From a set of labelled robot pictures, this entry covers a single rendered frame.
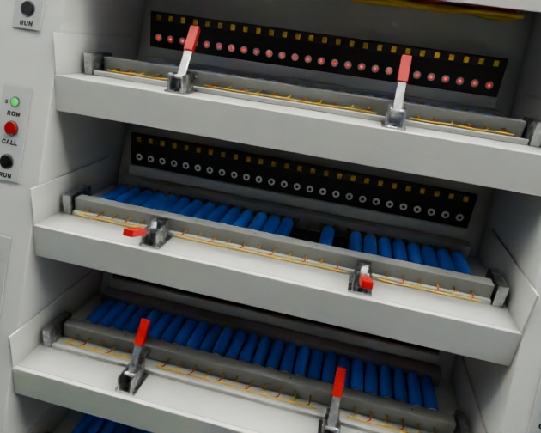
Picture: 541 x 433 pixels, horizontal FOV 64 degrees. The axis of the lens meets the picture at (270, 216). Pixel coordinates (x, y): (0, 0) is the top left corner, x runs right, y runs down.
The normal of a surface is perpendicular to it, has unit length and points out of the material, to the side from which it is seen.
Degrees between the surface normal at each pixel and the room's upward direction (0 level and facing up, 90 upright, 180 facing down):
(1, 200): 90
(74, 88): 108
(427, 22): 90
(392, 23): 90
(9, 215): 90
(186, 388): 18
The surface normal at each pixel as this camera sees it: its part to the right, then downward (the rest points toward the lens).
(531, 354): -0.16, 0.05
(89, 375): 0.13, -0.92
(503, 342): -0.21, 0.35
